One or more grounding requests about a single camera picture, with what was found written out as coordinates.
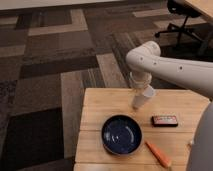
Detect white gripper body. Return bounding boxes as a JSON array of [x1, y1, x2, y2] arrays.
[[129, 71, 152, 89]]

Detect white ceramic cup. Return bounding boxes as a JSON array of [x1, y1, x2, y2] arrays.
[[132, 85, 156, 109]]

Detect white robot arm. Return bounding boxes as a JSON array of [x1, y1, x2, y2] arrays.
[[126, 41, 213, 99]]

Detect dark blue bowl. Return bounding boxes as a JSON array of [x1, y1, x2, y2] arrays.
[[101, 115, 143, 155]]

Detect orange carrot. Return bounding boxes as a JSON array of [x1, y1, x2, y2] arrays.
[[145, 141, 172, 168]]

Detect black office chair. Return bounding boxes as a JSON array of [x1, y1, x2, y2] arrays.
[[154, 0, 205, 47]]

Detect grey robot torso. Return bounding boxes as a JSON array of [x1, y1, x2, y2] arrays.
[[186, 102, 213, 171]]

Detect wooden desk corner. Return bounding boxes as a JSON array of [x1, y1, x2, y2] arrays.
[[184, 0, 213, 22]]

